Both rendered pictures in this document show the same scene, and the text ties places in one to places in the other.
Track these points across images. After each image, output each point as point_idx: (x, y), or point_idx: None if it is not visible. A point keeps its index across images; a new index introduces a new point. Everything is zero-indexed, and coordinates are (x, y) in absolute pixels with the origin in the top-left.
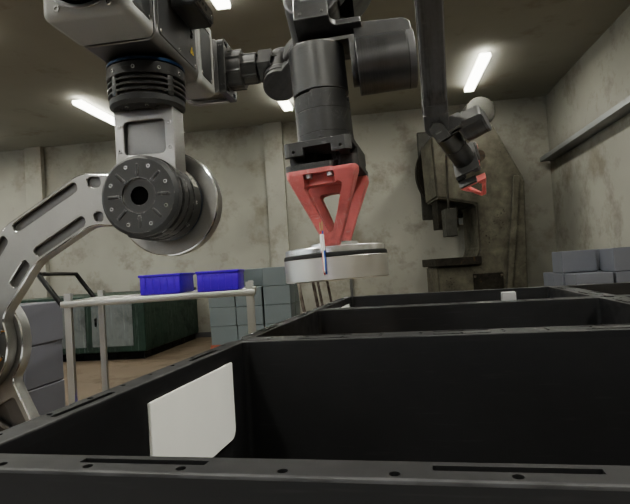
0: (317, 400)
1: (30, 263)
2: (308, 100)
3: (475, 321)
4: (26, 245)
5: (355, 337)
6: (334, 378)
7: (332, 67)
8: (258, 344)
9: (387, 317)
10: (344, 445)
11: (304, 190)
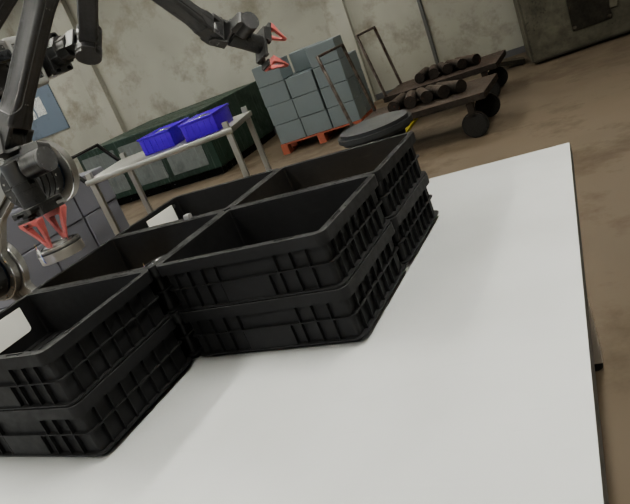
0: (55, 311)
1: None
2: (13, 191)
3: (175, 233)
4: None
5: (55, 289)
6: (56, 303)
7: (15, 175)
8: (31, 295)
9: (140, 237)
10: (69, 324)
11: (27, 231)
